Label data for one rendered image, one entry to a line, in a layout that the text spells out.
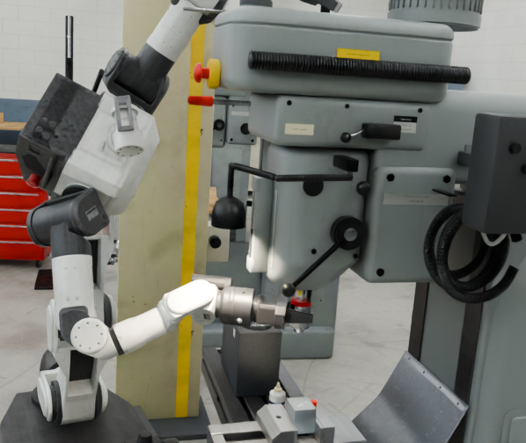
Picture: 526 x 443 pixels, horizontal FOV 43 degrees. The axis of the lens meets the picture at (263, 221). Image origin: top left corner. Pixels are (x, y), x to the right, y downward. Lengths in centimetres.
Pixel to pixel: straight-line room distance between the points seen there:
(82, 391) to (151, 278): 113
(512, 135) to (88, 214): 92
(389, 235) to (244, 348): 59
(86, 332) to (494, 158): 90
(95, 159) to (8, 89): 882
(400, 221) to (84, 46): 916
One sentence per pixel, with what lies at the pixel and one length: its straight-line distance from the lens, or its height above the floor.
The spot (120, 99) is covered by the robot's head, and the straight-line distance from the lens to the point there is 159.
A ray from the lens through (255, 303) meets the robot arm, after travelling 153.
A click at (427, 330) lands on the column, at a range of 179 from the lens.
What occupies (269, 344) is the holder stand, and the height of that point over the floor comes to 105.
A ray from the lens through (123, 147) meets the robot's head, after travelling 156.
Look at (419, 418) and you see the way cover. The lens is 176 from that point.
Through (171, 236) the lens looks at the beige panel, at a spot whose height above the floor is 99.
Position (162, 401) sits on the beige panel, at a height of 13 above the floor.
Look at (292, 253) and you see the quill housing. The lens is 140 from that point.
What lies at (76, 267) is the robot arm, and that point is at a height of 132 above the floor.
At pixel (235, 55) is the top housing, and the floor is 180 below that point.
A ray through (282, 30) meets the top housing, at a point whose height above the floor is 185.
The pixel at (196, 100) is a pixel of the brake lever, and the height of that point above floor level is 170.
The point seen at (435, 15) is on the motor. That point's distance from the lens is 147.
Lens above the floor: 176
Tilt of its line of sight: 12 degrees down
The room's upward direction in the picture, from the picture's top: 4 degrees clockwise
